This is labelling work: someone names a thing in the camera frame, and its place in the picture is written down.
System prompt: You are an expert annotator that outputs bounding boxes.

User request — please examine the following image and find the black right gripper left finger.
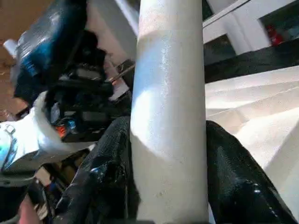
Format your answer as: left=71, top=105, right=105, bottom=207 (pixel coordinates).
left=55, top=116, right=141, bottom=224

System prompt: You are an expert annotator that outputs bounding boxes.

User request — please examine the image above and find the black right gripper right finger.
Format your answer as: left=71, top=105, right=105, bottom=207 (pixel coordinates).
left=205, top=120, right=297, bottom=224

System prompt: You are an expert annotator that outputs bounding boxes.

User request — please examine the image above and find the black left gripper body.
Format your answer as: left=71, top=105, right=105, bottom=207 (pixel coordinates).
left=45, top=30, right=131, bottom=143

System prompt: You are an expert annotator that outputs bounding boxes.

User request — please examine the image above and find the white plastic table top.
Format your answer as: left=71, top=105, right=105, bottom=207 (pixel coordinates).
left=204, top=67, right=299, bottom=207

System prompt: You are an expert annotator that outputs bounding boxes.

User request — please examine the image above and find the red bottle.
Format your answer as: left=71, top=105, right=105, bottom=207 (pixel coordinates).
left=266, top=24, right=285, bottom=49

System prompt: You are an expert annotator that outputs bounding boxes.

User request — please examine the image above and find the white glass door cabinet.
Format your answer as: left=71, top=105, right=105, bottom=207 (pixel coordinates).
left=202, top=0, right=299, bottom=63

